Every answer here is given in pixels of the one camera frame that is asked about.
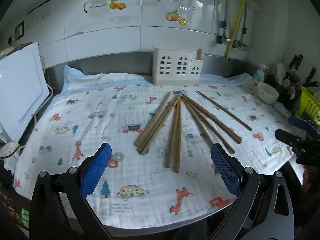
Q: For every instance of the white spatula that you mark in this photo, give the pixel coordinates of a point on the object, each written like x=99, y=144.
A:
x=280, y=71

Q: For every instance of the sliced orange wall sticker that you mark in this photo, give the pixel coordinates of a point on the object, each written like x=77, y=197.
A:
x=176, y=17

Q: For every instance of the blue soap dispenser bottle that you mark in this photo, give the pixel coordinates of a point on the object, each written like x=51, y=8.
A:
x=259, y=75

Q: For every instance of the bowl wall sticker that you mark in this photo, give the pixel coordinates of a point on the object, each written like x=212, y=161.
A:
x=96, y=5

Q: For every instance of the pile of wooden chopsticks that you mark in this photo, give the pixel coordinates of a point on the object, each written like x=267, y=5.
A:
x=178, y=135

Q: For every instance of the plain metal valve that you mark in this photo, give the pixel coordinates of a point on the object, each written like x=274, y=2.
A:
x=241, y=45

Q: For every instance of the large black wall socket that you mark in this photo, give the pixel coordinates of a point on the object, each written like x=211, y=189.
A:
x=19, y=30

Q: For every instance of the white house-shaped chopstick holder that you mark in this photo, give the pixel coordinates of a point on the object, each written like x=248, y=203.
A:
x=175, y=57

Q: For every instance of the wooden spoon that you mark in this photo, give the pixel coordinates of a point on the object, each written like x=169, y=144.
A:
x=286, y=83

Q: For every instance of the two oranges wall sticker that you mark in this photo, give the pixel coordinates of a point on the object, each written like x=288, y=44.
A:
x=117, y=5

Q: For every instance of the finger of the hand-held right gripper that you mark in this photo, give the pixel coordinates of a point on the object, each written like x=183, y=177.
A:
x=298, y=122
x=287, y=137

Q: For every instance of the black utensil container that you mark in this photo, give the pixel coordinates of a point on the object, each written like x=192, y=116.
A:
x=285, y=95

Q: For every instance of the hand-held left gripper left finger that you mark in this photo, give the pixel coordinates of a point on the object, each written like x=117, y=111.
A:
x=98, y=170

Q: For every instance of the cartoon printed white cloth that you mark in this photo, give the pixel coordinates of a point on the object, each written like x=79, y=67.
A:
x=100, y=120

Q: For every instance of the grey calendar wall sticker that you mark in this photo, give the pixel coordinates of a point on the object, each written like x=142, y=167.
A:
x=37, y=12

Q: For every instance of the green plastic dish rack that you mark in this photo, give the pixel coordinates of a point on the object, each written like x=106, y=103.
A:
x=308, y=106

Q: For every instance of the white appliance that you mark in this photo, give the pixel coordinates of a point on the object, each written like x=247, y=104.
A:
x=20, y=87

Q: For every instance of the metal valve with red knob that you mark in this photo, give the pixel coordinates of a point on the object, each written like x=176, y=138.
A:
x=223, y=40

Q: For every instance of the white ceramic bowl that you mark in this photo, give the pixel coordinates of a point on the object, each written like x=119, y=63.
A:
x=267, y=93

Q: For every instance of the small black wall socket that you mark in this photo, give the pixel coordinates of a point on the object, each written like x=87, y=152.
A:
x=10, y=41

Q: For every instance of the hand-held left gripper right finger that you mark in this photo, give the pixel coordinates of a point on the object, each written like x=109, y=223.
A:
x=225, y=170

